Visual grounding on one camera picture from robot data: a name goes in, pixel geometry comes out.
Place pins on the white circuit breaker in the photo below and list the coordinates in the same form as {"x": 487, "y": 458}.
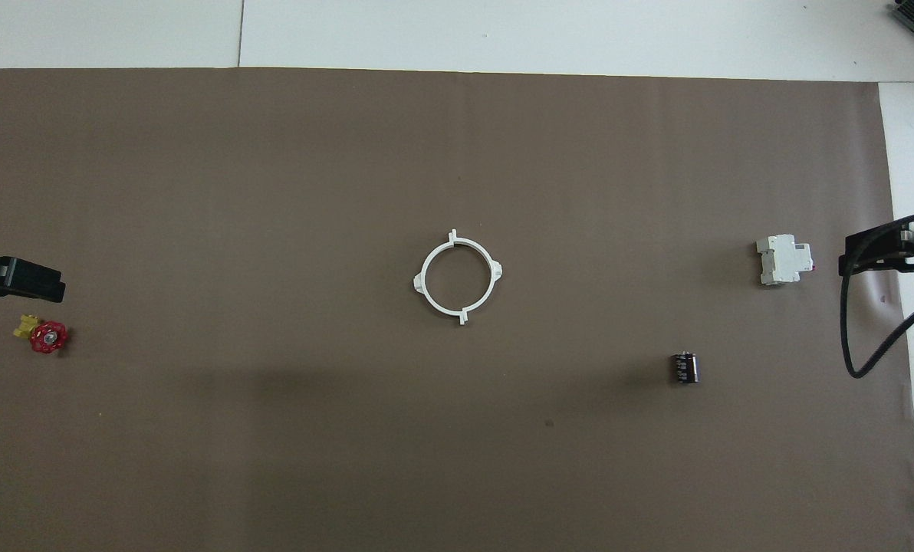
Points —
{"x": 783, "y": 259}

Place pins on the black cylindrical capacitor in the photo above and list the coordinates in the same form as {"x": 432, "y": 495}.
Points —
{"x": 685, "y": 368}

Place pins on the brown paper mat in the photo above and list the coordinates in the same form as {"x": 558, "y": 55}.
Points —
{"x": 580, "y": 153}

